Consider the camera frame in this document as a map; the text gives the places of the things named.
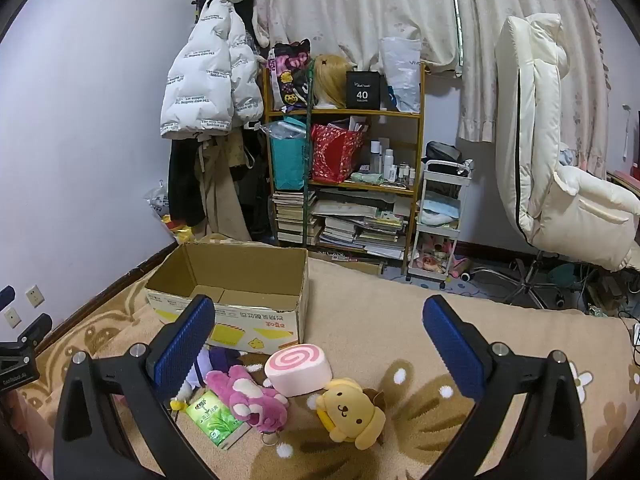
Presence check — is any cream office chair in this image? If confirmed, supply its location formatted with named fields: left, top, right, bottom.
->
left=495, top=12, right=640, bottom=311

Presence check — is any white rolling cart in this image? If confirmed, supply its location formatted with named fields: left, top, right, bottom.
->
left=406, top=159, right=473, bottom=290

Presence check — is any blonde wig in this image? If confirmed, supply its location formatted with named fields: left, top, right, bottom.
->
left=312, top=54, right=357, bottom=109

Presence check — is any beige printed blanket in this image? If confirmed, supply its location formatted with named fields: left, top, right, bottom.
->
left=15, top=247, right=640, bottom=480

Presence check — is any teal bag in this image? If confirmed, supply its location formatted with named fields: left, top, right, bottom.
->
left=270, top=117, right=308, bottom=191

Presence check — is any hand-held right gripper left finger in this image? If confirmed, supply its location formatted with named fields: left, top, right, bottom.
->
left=52, top=294, right=221, bottom=480

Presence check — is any clear plastic bag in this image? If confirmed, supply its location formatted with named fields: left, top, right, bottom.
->
left=379, top=36, right=422, bottom=113

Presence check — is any stack of books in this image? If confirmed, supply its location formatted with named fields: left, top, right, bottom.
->
left=272, top=191, right=416, bottom=261

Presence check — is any crumpled plastic bag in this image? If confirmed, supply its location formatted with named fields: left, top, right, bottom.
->
left=146, top=187, right=173, bottom=221

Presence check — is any beige garment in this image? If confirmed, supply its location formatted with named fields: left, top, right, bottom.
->
left=197, top=132, right=253, bottom=241

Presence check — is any black pink printed bag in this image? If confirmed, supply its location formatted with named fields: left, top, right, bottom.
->
left=269, top=39, right=313, bottom=113

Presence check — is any wooden shelf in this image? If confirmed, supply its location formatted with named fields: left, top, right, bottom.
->
left=262, top=62, right=426, bottom=261

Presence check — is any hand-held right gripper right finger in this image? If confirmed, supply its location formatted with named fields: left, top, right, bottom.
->
left=415, top=294, right=588, bottom=480

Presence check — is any group of white cosmetic bottles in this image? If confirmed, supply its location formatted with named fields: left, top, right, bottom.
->
left=367, top=137, right=417, bottom=184

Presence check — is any green packet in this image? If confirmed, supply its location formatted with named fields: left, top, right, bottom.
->
left=185, top=391, right=248, bottom=450

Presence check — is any yellow dog plush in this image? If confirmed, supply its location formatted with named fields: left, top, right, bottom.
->
left=314, top=379, right=387, bottom=450

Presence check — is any black box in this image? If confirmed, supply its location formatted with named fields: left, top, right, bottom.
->
left=346, top=71, right=382, bottom=109

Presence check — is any red bag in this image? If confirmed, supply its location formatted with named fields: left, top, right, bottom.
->
left=310, top=124, right=365, bottom=184

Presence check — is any printed cardboard box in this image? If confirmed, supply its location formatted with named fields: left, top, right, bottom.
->
left=145, top=241, right=310, bottom=356

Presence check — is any pink swirl cake plush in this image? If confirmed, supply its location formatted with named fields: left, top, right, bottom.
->
left=264, top=343, right=333, bottom=395

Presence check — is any white puffer jacket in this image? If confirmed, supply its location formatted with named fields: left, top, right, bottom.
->
left=160, top=0, right=265, bottom=141

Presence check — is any pink bear plush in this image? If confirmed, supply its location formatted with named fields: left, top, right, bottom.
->
left=205, top=365, right=290, bottom=447

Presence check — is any black coat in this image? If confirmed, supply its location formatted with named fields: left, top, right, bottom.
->
left=167, top=135, right=208, bottom=228

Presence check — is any purple doll plush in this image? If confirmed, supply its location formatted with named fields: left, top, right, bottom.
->
left=192, top=346, right=242, bottom=387

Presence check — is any flat cardboard piece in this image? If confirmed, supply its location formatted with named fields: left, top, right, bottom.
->
left=307, top=250, right=386, bottom=276

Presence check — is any thin green pole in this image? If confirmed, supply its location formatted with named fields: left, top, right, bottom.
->
left=301, top=60, right=315, bottom=248

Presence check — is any white yellow plush toy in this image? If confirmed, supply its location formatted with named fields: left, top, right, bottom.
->
left=170, top=377, right=198, bottom=412

